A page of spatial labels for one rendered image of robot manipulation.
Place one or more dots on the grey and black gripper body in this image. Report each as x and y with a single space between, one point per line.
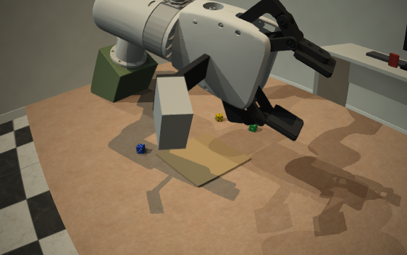
238 51

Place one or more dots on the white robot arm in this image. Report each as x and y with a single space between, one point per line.
140 25

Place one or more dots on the tan mat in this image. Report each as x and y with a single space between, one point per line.
204 159

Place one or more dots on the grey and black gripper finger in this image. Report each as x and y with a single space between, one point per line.
290 37
276 117

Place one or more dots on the green die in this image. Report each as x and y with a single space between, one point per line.
253 128

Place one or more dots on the yellow die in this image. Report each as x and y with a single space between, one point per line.
219 117

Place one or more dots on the blue die with white pips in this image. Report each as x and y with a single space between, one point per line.
140 148

